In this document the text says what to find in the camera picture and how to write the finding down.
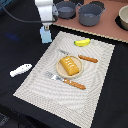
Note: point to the beige woven placemat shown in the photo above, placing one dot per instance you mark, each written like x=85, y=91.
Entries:
x=72, y=104

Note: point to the grey saucepan with handle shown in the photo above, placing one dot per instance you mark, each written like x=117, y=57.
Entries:
x=66, y=9

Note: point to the beige bowl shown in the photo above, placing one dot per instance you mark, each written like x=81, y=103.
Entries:
x=123, y=14

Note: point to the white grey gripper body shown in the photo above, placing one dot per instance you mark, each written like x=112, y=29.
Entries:
x=48, y=14

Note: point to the round beige plate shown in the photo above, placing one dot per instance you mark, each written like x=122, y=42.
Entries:
x=61, y=71

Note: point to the knife with wooden handle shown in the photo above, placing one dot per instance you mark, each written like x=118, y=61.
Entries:
x=80, y=56

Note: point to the white toy fish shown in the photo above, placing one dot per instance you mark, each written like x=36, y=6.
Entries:
x=21, y=69

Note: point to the fork with wooden handle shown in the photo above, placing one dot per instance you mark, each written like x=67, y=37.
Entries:
x=55, y=77

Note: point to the pink stove board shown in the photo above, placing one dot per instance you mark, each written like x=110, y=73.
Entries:
x=106, y=27

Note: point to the grey pot with handles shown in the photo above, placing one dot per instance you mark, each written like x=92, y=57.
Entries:
x=89, y=14

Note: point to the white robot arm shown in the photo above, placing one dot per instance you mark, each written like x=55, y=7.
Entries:
x=40, y=3

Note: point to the yellow banana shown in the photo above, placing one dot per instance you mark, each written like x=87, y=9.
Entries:
x=82, y=43

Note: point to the light blue cup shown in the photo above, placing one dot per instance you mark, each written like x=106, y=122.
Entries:
x=45, y=35

